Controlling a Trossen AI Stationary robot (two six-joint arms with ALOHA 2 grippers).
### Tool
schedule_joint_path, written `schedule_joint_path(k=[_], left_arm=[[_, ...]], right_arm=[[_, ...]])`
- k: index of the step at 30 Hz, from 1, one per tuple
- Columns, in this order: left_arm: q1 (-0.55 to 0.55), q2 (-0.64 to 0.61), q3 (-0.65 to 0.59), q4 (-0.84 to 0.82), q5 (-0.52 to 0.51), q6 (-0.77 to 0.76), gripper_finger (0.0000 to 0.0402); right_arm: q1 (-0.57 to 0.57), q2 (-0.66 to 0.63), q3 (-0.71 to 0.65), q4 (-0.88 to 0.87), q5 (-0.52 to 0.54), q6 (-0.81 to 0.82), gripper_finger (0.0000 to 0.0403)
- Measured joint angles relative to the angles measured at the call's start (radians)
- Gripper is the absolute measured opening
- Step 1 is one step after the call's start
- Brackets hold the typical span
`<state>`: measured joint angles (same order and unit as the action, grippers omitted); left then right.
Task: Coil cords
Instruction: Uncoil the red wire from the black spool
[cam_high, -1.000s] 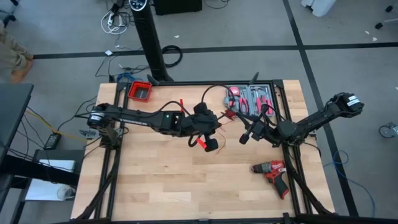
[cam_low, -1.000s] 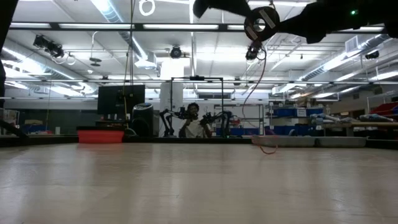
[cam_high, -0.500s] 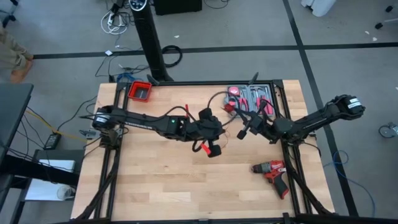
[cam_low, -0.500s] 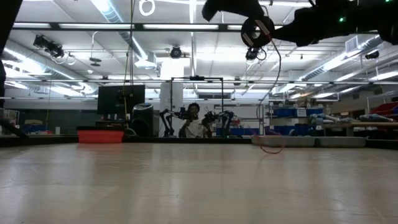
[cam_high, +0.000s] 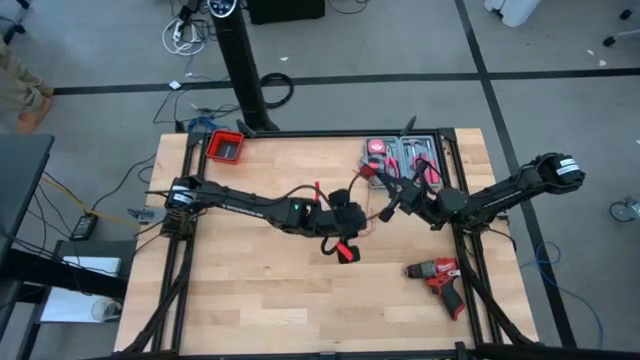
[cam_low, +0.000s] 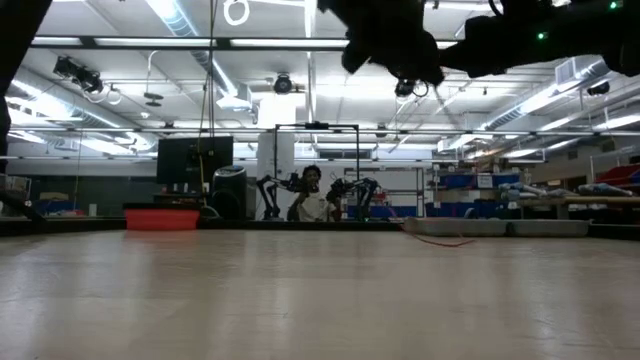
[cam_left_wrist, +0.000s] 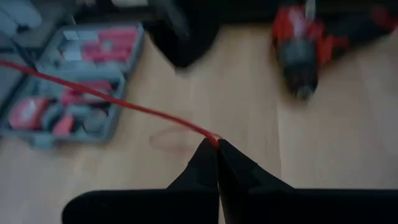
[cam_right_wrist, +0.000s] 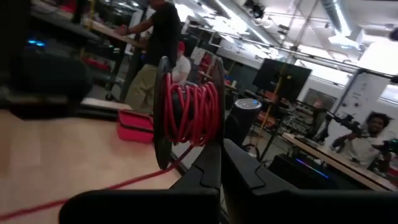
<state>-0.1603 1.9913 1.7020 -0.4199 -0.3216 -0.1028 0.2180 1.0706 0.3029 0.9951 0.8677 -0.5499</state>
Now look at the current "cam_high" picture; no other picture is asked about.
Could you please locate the white sheet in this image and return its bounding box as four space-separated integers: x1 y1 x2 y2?
62 256 123 279

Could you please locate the grey metal clamp bracket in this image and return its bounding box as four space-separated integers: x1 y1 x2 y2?
127 207 166 225

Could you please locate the clear plastic cup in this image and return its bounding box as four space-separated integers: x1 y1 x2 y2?
90 297 123 323

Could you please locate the black power adapter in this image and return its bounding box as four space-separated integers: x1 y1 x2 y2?
69 213 100 241

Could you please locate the short blue floor cable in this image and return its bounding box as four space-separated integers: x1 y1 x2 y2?
187 115 231 134

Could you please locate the black coiled floor cable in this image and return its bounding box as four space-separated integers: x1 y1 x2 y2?
259 72 295 110

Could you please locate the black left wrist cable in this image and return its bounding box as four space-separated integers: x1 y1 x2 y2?
269 182 351 257

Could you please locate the grey caster wheel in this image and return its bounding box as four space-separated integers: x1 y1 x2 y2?
608 197 640 224

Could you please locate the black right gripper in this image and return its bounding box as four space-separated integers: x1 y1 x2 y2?
372 169 442 227

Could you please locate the person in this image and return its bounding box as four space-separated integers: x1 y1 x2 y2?
0 39 55 134

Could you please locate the black desk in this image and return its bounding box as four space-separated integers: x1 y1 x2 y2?
0 132 55 251

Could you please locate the black box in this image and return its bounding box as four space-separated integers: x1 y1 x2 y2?
248 0 326 25

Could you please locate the red plastic bin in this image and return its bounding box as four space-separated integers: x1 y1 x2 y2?
205 129 246 165

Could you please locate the black tower fan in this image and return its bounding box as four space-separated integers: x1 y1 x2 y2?
207 0 280 134

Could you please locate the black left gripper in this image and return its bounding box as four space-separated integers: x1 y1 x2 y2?
310 188 369 265

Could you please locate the black cart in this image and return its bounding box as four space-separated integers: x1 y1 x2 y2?
0 238 139 360

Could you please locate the red cordless drill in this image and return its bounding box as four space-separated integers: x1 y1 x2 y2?
404 257 467 322

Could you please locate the yellow cable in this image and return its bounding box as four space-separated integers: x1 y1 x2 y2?
42 175 141 230

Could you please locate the long blue floor cable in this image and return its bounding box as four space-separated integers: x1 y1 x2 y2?
519 241 605 351

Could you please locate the white power strip with cables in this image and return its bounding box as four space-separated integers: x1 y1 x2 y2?
162 17 207 56

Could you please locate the white plastic container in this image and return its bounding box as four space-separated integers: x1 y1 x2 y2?
483 0 542 28

